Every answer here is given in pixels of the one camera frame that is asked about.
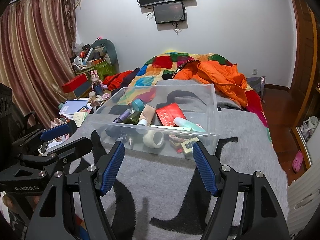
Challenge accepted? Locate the orange puffer jacket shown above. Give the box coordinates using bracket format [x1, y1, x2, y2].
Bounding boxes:
[172, 60, 247, 108]

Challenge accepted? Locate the red jacket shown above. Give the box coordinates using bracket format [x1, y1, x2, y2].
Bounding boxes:
[103, 70, 133, 91]

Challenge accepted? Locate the blue notebook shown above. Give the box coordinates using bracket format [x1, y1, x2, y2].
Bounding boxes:
[59, 100, 88, 115]

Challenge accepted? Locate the wooden door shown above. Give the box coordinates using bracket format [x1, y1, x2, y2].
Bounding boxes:
[290, 0, 318, 127]

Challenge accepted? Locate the grey black plush blanket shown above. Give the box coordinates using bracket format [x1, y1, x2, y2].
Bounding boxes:
[49, 78, 290, 240]

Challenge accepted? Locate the teal tube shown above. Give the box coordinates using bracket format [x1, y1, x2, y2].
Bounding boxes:
[173, 117, 205, 132]

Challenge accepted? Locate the colourful patchwork quilt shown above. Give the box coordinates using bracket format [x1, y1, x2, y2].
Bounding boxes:
[129, 51, 271, 142]

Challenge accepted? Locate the dark purple spray bottle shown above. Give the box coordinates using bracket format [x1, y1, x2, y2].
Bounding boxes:
[105, 109, 134, 138]

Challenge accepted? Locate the dark purple garment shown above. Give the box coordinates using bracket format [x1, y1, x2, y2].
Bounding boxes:
[120, 68, 140, 88]

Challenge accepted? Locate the wooden shoehorn white cap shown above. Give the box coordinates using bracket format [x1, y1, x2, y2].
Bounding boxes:
[136, 104, 156, 135]

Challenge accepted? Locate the light green tube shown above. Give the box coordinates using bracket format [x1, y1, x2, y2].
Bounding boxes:
[150, 125, 193, 132]

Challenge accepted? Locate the clear plastic storage bin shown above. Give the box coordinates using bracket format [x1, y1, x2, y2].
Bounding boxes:
[88, 84, 219, 159]

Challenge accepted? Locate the small wall monitor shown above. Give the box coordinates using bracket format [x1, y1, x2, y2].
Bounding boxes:
[153, 2, 185, 24]

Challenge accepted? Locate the pink croc shoe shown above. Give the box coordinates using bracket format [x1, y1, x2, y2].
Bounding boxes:
[292, 150, 304, 173]

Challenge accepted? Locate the red envelope packet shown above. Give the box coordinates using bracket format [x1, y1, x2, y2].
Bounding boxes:
[156, 103, 186, 127]

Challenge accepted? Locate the striped curtain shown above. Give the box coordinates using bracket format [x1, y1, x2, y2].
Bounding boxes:
[1, 0, 76, 128]

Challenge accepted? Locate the green cardboard box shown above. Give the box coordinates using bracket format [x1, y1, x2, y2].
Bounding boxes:
[75, 61, 117, 81]

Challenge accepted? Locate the white tape roll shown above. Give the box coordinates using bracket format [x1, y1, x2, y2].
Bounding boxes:
[143, 130, 164, 149]

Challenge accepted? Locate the teal tape roll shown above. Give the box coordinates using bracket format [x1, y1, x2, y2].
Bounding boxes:
[131, 98, 145, 112]

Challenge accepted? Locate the pink rabbit figurine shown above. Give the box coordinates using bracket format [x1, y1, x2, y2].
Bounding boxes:
[91, 70, 104, 96]

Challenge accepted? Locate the green neck pillow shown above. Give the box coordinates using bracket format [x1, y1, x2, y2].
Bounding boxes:
[91, 38, 117, 65]

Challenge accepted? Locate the red long box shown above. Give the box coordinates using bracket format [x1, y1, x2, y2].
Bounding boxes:
[62, 74, 88, 94]

